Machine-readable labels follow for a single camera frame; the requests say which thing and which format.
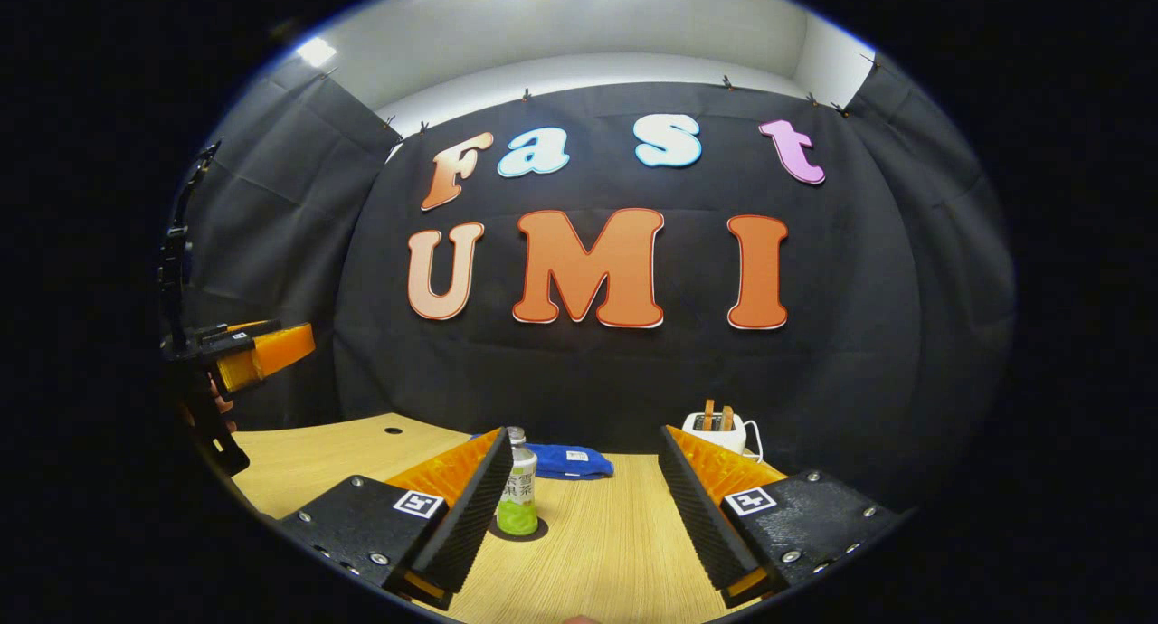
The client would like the dark round coaster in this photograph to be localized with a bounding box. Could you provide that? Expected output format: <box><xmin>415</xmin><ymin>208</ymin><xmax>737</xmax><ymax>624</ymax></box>
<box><xmin>489</xmin><ymin>518</ymin><xmax>550</xmax><ymax>544</ymax></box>

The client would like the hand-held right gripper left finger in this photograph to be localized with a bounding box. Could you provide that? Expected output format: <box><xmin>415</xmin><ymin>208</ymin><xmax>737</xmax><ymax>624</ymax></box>
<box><xmin>276</xmin><ymin>427</ymin><xmax>515</xmax><ymax>611</ymax></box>

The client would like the clear water bottle green label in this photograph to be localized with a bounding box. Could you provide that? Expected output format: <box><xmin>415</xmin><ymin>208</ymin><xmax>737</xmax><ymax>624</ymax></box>
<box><xmin>495</xmin><ymin>426</ymin><xmax>539</xmax><ymax>538</ymax></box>

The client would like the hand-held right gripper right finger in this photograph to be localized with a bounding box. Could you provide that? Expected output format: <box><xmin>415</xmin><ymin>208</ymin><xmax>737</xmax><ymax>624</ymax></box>
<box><xmin>658</xmin><ymin>425</ymin><xmax>910</xmax><ymax>609</ymax></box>

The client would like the white toaster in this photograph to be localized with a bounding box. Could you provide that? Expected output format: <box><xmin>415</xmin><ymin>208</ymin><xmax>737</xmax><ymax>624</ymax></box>
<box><xmin>681</xmin><ymin>411</ymin><xmax>748</xmax><ymax>455</ymax></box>

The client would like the blue towel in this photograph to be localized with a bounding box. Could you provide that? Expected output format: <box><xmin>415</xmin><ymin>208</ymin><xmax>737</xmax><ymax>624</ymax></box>
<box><xmin>523</xmin><ymin>442</ymin><xmax>615</xmax><ymax>481</ymax></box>

